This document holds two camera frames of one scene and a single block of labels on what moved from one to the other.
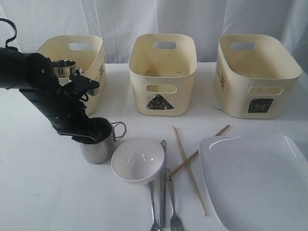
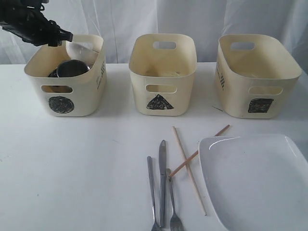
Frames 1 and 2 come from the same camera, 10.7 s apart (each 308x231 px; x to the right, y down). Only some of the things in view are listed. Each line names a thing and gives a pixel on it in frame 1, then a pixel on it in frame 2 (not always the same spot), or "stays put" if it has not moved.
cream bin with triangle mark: (163, 66) stays put
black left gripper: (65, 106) → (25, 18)
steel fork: (175, 224) stays put
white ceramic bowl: (137, 160) → (78, 51)
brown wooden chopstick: (195, 153) stays put
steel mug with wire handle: (99, 153) → (69, 68)
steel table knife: (162, 188) stays put
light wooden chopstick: (179, 142) stays put
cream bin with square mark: (255, 77) stays put
